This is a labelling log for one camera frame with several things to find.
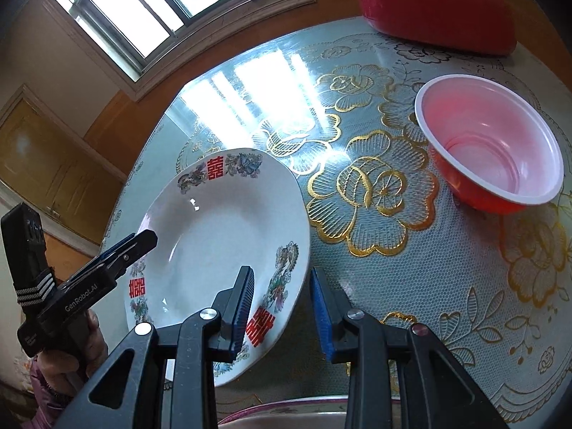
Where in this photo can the window with frame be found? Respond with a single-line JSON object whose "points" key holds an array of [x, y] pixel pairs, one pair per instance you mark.
{"points": [[141, 42]]}

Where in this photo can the purple-rimmed white plate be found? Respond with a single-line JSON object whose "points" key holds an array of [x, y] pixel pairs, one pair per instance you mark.
{"points": [[311, 412]]}

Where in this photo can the black tracking camera box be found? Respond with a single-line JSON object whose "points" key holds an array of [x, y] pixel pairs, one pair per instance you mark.
{"points": [[24, 245]]}

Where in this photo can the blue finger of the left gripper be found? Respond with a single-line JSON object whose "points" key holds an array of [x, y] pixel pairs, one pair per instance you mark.
{"points": [[126, 252]]}

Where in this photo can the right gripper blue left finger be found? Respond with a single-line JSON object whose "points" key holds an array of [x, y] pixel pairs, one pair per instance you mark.
{"points": [[233, 306]]}

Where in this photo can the red electric cooking pot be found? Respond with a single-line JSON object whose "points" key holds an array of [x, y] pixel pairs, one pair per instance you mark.
{"points": [[478, 26]]}

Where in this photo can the small floral double-happiness plate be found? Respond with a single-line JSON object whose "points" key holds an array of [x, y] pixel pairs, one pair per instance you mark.
{"points": [[232, 208]]}

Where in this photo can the red plastic bowl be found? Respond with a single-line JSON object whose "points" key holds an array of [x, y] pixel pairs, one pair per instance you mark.
{"points": [[493, 149]]}

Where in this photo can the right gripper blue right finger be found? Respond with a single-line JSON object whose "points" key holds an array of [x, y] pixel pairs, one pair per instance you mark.
{"points": [[330, 307]]}

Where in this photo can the person's left hand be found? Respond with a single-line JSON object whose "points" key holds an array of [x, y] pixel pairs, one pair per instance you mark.
{"points": [[57, 366]]}

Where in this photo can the wooden door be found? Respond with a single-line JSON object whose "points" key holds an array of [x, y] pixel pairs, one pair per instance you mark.
{"points": [[53, 169]]}

